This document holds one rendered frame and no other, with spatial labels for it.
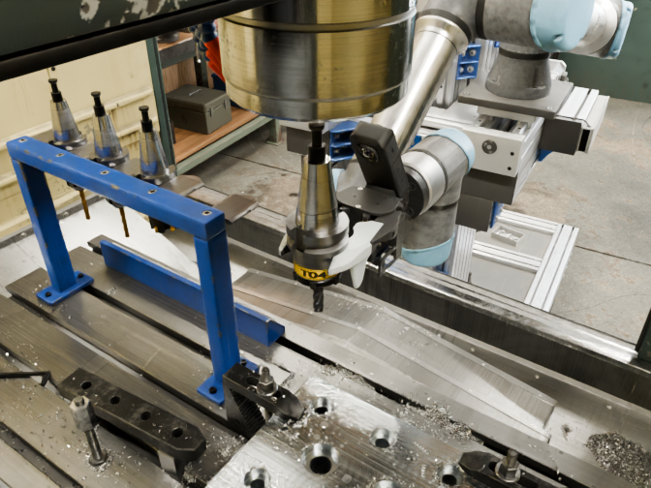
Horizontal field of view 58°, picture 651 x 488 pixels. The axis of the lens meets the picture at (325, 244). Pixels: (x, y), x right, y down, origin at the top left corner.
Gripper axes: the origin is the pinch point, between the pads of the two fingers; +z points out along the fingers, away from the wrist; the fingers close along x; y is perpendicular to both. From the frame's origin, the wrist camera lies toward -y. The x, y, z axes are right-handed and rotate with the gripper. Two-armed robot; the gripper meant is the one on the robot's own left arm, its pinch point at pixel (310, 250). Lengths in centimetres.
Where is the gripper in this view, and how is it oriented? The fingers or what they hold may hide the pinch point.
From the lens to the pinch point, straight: 59.9
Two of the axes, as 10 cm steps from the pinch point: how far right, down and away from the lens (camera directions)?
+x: -8.3, -3.1, 4.7
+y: 0.0, 8.3, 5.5
